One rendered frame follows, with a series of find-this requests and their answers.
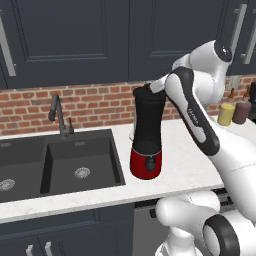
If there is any brown jar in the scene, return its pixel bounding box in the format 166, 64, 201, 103
232, 100, 252, 126

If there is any dark wall cupboard door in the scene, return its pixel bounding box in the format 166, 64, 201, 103
4, 0, 130, 90
229, 0, 256, 77
128, 0, 232, 84

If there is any grey dishwasher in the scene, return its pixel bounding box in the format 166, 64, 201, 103
133, 199, 174, 256

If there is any dark base cupboard door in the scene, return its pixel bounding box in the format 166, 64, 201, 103
0, 234, 43, 256
38, 229, 135, 256

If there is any grey wall socket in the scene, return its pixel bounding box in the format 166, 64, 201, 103
229, 75, 242, 91

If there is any black sink tap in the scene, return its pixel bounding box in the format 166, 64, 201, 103
48, 93, 75, 140

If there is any black double sink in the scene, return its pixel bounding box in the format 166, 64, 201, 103
0, 128, 127, 204

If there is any yellow jar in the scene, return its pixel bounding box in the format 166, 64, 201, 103
217, 102, 236, 127

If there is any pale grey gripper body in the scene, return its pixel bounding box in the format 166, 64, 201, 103
148, 74, 170, 95

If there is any small brown bottle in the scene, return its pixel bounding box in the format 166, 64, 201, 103
244, 85, 253, 102
227, 87, 236, 102

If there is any black blender with red base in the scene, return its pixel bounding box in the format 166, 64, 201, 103
129, 83, 167, 181

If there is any black stove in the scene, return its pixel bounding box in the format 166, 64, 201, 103
211, 187, 235, 212

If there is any dark drawer front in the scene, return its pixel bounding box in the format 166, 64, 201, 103
0, 208, 135, 241

